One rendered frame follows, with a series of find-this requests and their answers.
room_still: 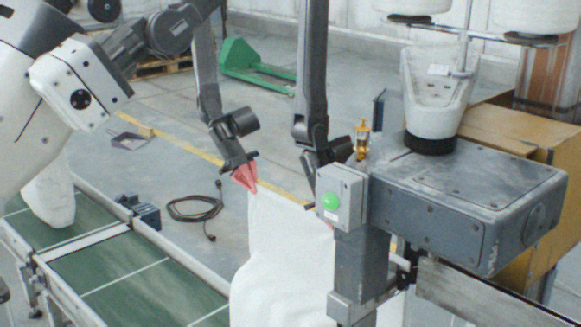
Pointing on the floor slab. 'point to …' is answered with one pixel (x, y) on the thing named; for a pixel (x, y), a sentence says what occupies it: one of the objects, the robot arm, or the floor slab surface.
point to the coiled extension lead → (200, 213)
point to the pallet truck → (245, 54)
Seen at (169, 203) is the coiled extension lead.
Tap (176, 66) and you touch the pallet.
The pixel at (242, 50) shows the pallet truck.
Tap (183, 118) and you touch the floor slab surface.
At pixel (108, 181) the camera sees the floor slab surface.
